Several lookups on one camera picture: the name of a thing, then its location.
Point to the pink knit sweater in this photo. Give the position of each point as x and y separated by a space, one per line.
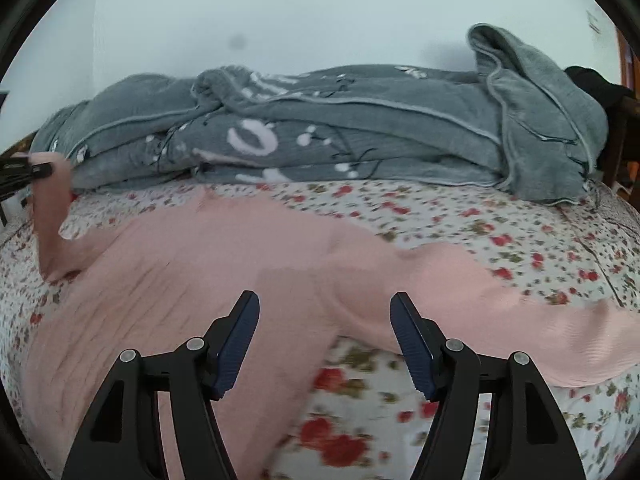
161 278

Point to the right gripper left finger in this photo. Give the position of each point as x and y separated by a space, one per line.
119 437

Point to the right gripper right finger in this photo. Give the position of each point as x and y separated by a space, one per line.
527 437

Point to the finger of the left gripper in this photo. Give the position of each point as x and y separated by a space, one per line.
20 169

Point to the white wall switch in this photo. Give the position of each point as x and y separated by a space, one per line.
594 22

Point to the black garment on rail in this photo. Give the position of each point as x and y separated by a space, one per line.
609 96

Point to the orange wooden door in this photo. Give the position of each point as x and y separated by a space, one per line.
629 64

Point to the grey floral quilt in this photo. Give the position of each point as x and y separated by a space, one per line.
517 123

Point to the floral bed sheet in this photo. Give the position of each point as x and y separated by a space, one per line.
363 419

